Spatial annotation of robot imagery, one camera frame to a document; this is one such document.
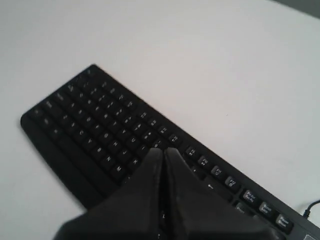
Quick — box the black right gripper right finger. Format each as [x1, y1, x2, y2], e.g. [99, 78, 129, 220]
[163, 147, 275, 240]

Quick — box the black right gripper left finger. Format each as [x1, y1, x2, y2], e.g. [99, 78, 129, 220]
[54, 148, 163, 240]

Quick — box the black Acer keyboard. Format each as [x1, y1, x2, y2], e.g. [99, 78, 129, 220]
[20, 64, 320, 240]

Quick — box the black USB cable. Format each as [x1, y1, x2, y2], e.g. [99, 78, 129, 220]
[302, 198, 320, 217]

